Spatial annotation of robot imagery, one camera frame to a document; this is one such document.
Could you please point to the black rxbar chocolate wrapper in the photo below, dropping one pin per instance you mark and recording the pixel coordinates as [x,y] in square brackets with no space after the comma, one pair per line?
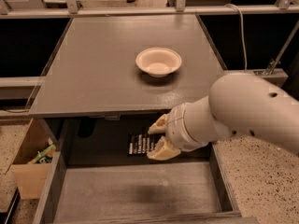
[141,144]

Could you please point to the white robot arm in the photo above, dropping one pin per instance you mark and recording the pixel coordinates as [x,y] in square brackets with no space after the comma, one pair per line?
[237,104]

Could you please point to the white paper bowl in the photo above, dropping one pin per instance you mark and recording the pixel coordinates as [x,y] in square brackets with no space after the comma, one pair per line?
[158,62]

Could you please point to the brown cardboard box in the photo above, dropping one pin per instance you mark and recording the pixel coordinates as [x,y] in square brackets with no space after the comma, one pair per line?
[30,178]

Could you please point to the metal frame rail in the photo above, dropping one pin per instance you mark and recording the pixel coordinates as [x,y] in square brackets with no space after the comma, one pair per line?
[144,11]

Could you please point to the green snack bag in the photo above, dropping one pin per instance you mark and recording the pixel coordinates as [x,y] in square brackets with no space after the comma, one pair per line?
[44,156]

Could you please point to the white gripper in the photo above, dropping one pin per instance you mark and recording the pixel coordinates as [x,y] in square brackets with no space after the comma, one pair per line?
[177,127]

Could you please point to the grey counter cabinet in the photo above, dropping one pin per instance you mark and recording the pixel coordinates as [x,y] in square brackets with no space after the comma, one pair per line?
[94,75]

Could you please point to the open grey top drawer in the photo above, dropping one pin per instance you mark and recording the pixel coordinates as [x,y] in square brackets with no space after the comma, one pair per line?
[95,180]

